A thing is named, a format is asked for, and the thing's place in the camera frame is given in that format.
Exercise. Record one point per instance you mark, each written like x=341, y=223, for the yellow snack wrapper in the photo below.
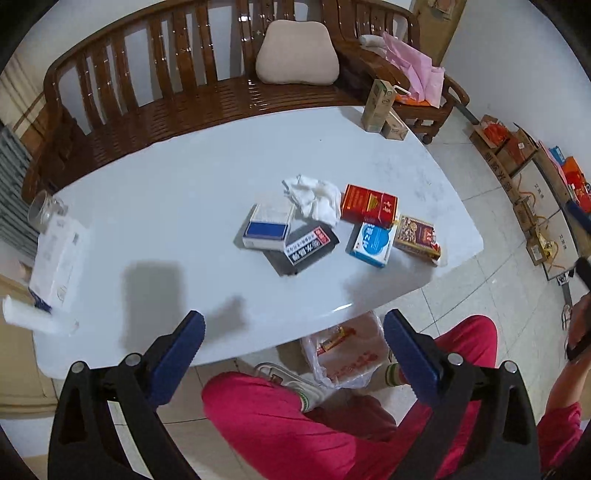
x=340, y=335

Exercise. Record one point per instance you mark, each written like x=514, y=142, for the cardboard boxes by wall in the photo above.
x=542, y=185

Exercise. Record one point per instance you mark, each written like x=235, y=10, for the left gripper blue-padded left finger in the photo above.
x=169, y=357

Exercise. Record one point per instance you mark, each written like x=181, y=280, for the white tissue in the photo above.
x=316, y=199

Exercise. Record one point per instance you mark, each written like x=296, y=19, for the brown patterned cigarette box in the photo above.
x=418, y=238

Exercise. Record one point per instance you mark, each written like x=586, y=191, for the long wooden bench sofa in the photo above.
x=151, y=76

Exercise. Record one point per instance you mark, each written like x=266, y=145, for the red cigarette box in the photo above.
x=362, y=205

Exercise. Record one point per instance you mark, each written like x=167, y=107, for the blue white medicine box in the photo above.
x=269, y=224

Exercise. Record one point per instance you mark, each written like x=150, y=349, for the yellow door with ornament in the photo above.
x=438, y=21

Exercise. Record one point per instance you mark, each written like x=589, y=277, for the wooden armchair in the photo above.
x=380, y=40

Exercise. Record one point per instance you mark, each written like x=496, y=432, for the grey radiator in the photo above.
x=15, y=227

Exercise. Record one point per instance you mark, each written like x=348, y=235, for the white sneaker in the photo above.
x=311, y=394

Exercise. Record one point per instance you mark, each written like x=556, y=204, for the pink plastic bag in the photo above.
x=426, y=79

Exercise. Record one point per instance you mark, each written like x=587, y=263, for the white plastic trash bag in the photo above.
x=352, y=364

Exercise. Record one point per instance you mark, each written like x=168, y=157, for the black warning-label box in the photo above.
x=305, y=246

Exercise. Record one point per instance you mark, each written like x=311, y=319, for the beige cushion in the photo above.
x=297, y=53

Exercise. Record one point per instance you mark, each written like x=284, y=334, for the light blue medicine box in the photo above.
x=373, y=245

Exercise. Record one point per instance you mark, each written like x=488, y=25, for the white flat appliance box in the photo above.
x=59, y=262

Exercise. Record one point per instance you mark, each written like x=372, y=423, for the small beige carton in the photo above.
x=394, y=127

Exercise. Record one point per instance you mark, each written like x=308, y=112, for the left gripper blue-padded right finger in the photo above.
x=418, y=356

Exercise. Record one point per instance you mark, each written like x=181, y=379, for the tall green carton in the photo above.
x=378, y=106

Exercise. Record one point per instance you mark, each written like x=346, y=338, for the glass mug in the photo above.
x=43, y=207

